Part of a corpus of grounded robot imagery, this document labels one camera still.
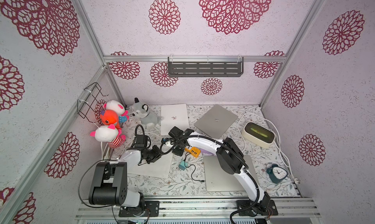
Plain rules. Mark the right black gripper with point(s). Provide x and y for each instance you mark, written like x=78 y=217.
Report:
x=178 y=148

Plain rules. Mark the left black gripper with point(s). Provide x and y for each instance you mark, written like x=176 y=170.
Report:
x=157 y=154

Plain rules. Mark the teal charger plug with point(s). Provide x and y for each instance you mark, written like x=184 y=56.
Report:
x=183 y=165

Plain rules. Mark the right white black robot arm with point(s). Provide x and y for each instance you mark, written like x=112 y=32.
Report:
x=231 y=160

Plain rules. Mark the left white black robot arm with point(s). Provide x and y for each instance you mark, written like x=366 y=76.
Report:
x=109 y=186

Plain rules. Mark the white laptop front left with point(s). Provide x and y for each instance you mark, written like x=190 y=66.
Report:
x=158 y=169

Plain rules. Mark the white laptop with red logo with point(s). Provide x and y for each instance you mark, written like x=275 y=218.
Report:
x=173 y=115

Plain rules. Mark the silver laptop rear right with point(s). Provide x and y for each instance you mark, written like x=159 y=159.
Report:
x=216 y=121

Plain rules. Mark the silver apple laptop front right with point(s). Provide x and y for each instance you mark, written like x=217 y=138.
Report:
x=217 y=180

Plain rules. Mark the orange power strip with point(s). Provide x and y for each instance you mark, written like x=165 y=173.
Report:
x=194 y=151

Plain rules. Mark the purple power strip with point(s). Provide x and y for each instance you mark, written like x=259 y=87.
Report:
x=209 y=152

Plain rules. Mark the white plush striped legs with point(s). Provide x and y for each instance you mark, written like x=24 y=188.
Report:
x=109 y=134

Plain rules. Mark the grey husky plush toy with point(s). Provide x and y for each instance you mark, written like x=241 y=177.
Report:
x=148 y=118

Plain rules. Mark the white pink plush upper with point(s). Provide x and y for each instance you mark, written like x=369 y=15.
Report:
x=117 y=107

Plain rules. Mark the cream box with green display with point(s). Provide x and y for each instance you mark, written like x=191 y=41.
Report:
x=258 y=135

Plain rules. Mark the teal alarm clock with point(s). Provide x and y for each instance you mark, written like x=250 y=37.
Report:
x=276 y=173

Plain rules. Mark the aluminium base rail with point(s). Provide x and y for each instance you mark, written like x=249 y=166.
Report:
x=205 y=210

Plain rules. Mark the grey metal wall shelf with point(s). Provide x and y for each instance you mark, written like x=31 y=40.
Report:
x=204 y=69

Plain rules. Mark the black wire wall basket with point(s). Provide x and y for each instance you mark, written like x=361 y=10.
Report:
x=90 y=107

